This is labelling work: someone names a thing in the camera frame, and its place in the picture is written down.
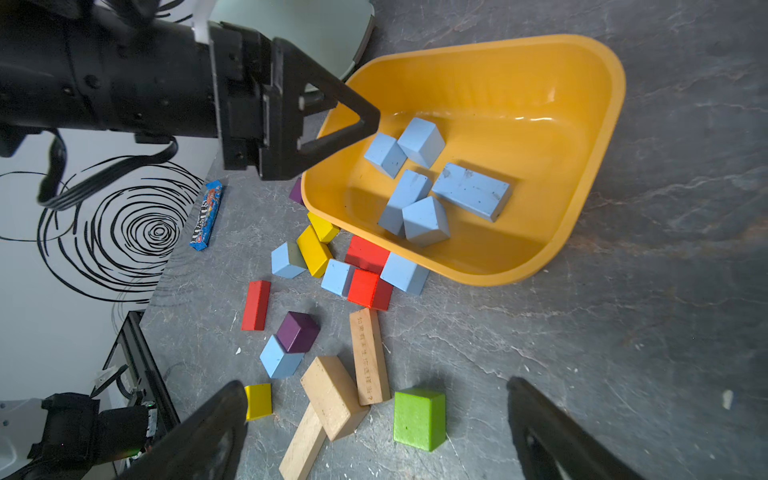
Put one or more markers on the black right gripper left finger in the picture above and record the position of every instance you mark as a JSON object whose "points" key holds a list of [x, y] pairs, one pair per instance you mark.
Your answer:
{"points": [[207, 445]]}

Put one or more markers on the long wooden block upright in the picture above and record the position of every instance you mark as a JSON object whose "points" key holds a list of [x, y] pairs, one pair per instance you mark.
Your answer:
{"points": [[304, 447]]}

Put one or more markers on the wooden block slanted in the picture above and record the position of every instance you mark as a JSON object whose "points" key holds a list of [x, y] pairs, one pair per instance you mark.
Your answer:
{"points": [[369, 360]]}

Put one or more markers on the blue long block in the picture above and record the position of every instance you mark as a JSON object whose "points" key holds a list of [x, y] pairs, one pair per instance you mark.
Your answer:
{"points": [[472, 191]]}

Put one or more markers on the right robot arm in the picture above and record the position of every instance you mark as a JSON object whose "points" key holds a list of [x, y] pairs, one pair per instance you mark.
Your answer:
{"points": [[65, 435]]}

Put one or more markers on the blue block by yellow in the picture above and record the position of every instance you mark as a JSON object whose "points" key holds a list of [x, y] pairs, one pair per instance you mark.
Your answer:
{"points": [[287, 261]]}

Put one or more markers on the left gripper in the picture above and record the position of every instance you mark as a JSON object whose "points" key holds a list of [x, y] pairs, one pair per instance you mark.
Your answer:
{"points": [[255, 76]]}

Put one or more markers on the blue candy packet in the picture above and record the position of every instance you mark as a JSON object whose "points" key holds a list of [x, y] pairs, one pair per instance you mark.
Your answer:
{"points": [[209, 207]]}

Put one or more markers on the yellow cube block front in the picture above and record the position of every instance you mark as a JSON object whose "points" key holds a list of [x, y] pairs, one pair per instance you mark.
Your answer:
{"points": [[259, 401]]}

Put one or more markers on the yellow plastic tub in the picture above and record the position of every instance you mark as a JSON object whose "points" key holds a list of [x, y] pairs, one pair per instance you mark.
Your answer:
{"points": [[537, 113]]}

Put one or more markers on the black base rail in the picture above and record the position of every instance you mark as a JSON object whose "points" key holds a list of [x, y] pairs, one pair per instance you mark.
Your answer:
{"points": [[130, 377]]}

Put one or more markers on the purple cube block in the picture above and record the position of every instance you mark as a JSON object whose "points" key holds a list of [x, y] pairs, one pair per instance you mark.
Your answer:
{"points": [[296, 192], [297, 332]]}

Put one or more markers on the purple cube block upper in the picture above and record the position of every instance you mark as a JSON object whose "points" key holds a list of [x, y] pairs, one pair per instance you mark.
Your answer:
{"points": [[296, 192]]}

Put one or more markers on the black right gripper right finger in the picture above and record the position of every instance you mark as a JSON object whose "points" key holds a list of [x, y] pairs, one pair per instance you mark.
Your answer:
{"points": [[550, 445]]}

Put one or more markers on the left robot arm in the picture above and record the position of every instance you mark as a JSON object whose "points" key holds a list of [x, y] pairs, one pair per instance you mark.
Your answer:
{"points": [[118, 67]]}

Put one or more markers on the green cube block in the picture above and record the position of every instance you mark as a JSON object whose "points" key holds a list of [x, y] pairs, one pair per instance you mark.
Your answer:
{"points": [[420, 418]]}

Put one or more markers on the yellow block near purple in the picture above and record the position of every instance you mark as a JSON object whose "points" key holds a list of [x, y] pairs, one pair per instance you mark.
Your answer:
{"points": [[324, 229]]}

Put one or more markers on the wooden block middle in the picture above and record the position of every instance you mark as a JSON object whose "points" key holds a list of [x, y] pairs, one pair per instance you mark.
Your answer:
{"points": [[334, 396]]}

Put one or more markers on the purple cube block centre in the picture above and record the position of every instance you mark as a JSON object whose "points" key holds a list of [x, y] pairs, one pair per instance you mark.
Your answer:
{"points": [[297, 332]]}

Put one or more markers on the blue block under tub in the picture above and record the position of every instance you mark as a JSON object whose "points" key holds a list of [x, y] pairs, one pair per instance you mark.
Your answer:
{"points": [[404, 274]]}

